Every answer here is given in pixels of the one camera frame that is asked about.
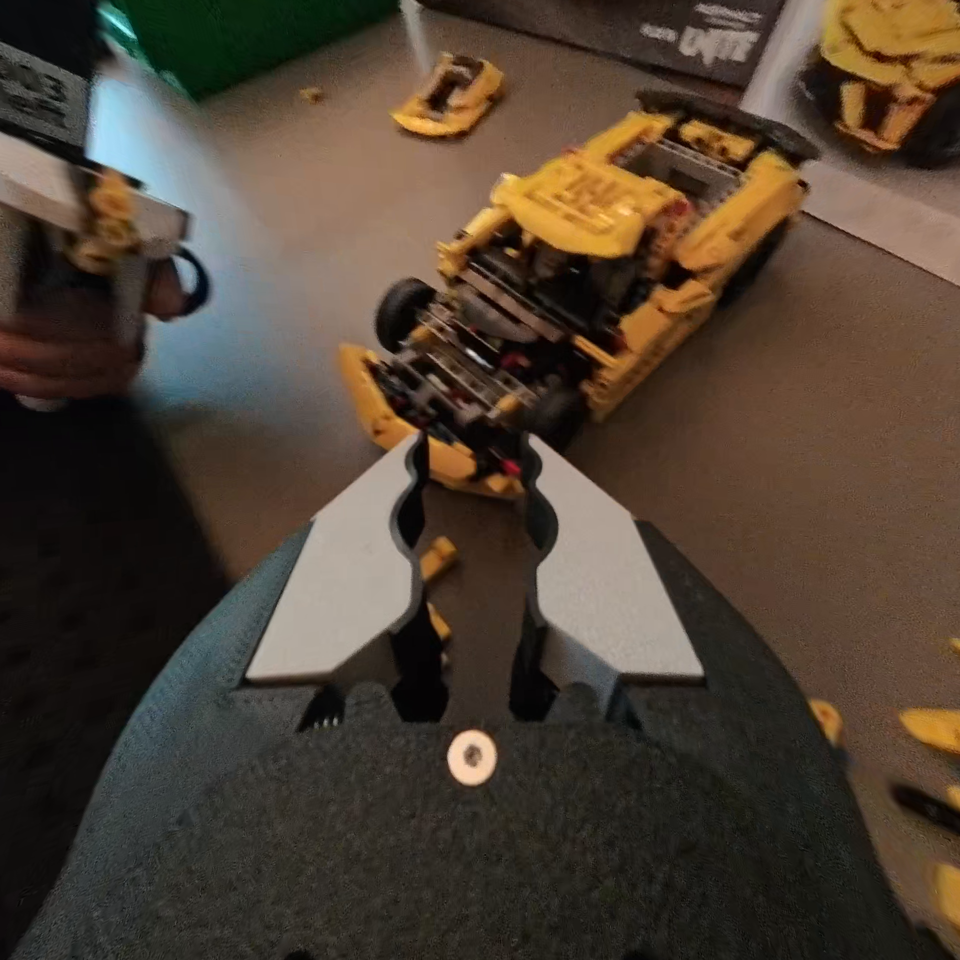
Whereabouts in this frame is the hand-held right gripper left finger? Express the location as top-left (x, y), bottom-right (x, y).
top-left (246, 432), bottom-right (453, 721)

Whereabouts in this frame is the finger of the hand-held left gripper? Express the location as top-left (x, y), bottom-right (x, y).
top-left (0, 133), bottom-right (192, 243)

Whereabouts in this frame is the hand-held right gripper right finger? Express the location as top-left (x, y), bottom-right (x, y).
top-left (510, 433), bottom-right (706, 721)

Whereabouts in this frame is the yellow brick beam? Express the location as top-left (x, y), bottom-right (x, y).
top-left (69, 168), bottom-right (145, 275)

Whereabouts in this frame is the pile of small bricks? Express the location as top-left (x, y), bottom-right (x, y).
top-left (808, 636), bottom-right (960, 927)

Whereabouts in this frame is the yellow toy brick car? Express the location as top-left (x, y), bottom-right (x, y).
top-left (337, 90), bottom-right (820, 500)

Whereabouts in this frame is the person's left hand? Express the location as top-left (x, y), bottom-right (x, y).
top-left (0, 296), bottom-right (189, 411)

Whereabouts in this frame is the yellow angled brick piece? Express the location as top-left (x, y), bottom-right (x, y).
top-left (418, 535), bottom-right (460, 583)

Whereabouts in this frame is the green plastic bin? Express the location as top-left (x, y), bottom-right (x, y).
top-left (112, 0), bottom-right (402, 102)

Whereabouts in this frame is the yellow car roof assembly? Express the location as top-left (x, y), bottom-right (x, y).
top-left (390, 52), bottom-right (505, 138)

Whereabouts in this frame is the toy car packaging box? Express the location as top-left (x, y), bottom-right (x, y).
top-left (416, 0), bottom-right (960, 286)

